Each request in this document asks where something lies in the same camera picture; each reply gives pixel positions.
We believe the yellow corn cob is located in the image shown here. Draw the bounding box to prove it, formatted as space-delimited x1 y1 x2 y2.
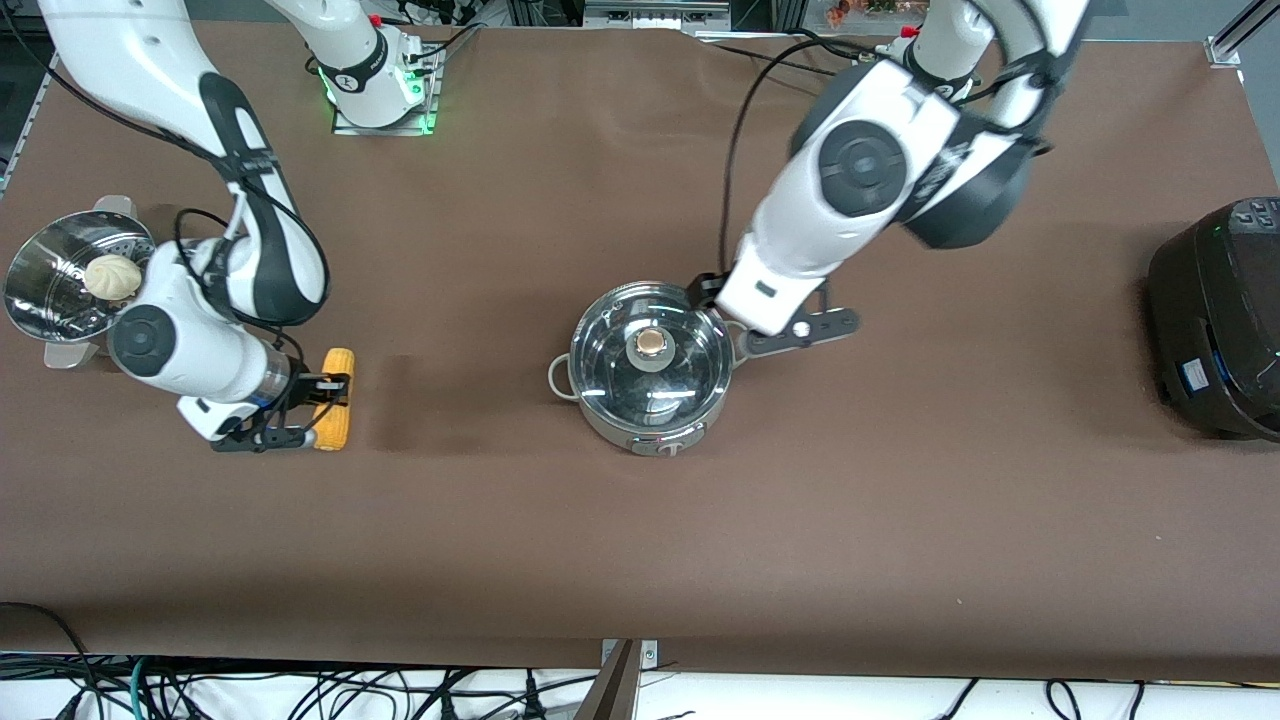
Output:
312 347 357 452

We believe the round glass pot lid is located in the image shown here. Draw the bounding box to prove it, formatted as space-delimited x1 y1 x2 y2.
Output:
575 283 733 431

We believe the stainless steel cooking pot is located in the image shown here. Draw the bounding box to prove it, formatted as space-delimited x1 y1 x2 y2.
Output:
548 282 743 458

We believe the brown table cover sheet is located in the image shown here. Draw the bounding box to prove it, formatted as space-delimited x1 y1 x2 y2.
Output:
0 18 1280 683

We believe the white steamed bun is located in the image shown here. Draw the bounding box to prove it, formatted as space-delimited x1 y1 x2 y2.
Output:
83 253 143 306

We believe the stainless steel steamer basket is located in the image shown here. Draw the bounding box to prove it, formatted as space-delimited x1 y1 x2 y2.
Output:
3 195 161 372

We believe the grey metal box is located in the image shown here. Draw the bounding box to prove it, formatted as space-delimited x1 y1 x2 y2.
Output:
583 0 733 31

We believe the dark wedge-shaped beam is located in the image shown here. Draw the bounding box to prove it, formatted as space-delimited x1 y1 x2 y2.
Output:
572 640 641 720

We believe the dark grey rice cooker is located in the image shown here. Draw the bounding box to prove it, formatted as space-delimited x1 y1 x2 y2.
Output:
1147 197 1280 443

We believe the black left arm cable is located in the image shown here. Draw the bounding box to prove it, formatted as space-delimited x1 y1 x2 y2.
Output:
718 38 1061 291

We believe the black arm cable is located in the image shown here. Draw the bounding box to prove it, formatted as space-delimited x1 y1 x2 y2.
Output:
718 38 1061 291
0 0 336 346

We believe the black cable on table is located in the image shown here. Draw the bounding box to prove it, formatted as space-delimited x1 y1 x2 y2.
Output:
700 38 831 77

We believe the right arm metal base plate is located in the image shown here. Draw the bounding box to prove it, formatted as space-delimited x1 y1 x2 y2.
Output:
330 45 443 138

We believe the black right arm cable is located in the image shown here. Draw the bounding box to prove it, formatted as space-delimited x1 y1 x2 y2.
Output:
0 0 336 346

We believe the thick black floor cable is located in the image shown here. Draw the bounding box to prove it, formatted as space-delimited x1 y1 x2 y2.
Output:
0 600 96 720

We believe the black base power cable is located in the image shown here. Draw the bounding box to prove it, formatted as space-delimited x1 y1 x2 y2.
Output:
405 22 486 76

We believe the small metal clamp bracket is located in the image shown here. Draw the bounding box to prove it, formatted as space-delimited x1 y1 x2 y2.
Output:
600 638 661 669

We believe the aluminium frame profile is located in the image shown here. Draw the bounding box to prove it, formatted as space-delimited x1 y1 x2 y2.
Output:
1205 0 1280 69

